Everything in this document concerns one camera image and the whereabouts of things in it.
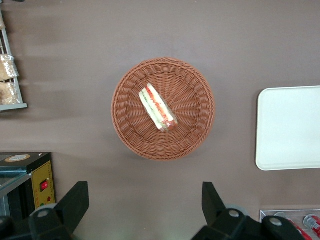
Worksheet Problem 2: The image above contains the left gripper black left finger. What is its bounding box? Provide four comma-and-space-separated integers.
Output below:
27, 181, 90, 240

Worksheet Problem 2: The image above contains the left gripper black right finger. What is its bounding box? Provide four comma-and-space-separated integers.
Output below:
191, 181, 263, 240

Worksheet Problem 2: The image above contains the triangle sandwich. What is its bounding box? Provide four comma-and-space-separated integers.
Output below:
138, 83, 179, 133

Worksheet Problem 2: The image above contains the round brown wicker basket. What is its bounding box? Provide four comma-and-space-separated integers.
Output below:
110, 57, 216, 162

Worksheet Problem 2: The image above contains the beige plastic serving tray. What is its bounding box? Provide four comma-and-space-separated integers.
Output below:
255, 85, 320, 172

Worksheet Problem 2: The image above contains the black food warmer machine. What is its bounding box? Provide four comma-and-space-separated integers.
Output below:
0, 152, 56, 222

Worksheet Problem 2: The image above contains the clear acrylic bottle rack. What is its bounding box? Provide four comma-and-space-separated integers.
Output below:
259, 209, 320, 240

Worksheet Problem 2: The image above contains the red cola bottle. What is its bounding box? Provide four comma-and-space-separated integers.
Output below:
274, 211, 314, 240
303, 214, 320, 233

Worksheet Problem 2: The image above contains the clear bag of crackers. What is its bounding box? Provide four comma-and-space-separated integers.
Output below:
0, 54, 20, 82
0, 81, 22, 106

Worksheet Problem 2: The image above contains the grey wire snack rack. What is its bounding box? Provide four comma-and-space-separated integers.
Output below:
0, 7, 28, 112

